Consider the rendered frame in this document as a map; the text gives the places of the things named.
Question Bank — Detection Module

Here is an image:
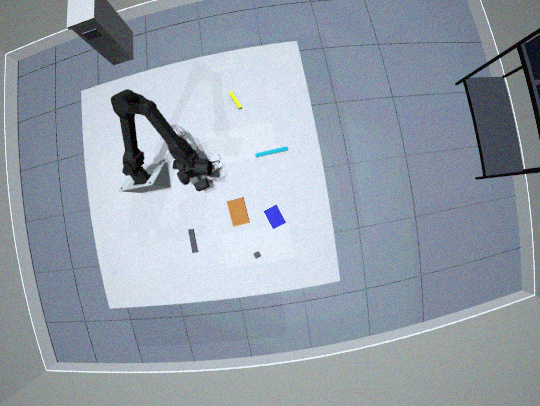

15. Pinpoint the blue flat rectangular plate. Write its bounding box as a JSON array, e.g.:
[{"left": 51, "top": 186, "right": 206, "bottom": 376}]
[{"left": 264, "top": 205, "right": 286, "bottom": 229}]

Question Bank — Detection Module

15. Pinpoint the dark grey flat bar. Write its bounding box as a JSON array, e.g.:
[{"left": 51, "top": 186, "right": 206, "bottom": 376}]
[{"left": 188, "top": 229, "right": 198, "bottom": 253}]

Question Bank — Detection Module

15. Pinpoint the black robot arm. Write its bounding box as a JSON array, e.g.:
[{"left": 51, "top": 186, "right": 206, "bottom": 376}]
[{"left": 111, "top": 89, "right": 212, "bottom": 185}]

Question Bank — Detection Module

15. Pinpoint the orange rectangular plate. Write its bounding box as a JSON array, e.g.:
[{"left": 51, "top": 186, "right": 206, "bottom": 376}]
[{"left": 226, "top": 197, "right": 250, "bottom": 227}]

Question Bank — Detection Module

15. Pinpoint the yellow flat bar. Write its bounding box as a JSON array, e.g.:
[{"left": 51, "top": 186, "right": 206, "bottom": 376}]
[{"left": 229, "top": 92, "right": 242, "bottom": 109}]

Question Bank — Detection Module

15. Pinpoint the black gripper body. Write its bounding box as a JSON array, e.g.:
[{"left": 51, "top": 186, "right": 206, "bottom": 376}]
[{"left": 186, "top": 154, "right": 210, "bottom": 191}]

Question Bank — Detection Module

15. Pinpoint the teal flat bar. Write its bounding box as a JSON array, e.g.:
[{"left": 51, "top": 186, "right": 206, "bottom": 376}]
[{"left": 255, "top": 147, "right": 288, "bottom": 157}]

